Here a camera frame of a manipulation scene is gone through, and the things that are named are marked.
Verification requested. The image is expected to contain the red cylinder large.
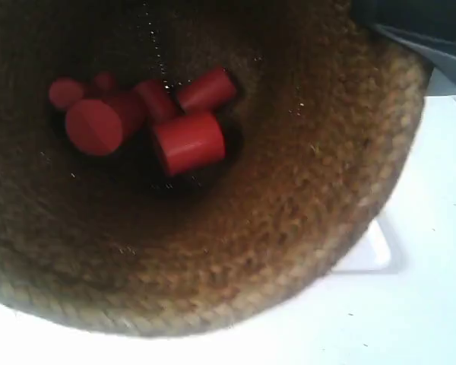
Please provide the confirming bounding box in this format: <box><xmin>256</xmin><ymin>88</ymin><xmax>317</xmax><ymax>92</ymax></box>
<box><xmin>152</xmin><ymin>112</ymin><xmax>226</xmax><ymax>176</ymax></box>

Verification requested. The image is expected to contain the brown woven wicker basket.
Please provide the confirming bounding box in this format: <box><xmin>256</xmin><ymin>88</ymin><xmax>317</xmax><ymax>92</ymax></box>
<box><xmin>0</xmin><ymin>1</ymin><xmax>430</xmax><ymax>337</ymax></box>

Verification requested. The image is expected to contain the red cylinder bottom front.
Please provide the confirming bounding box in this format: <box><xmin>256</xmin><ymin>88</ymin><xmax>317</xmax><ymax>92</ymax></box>
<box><xmin>48</xmin><ymin>78</ymin><xmax>87</xmax><ymax>110</ymax></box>

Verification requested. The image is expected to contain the white rectangular plastic tray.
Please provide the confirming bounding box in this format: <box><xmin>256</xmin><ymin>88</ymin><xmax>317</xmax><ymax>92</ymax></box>
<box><xmin>331</xmin><ymin>219</ymin><xmax>391</xmax><ymax>275</ymax></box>

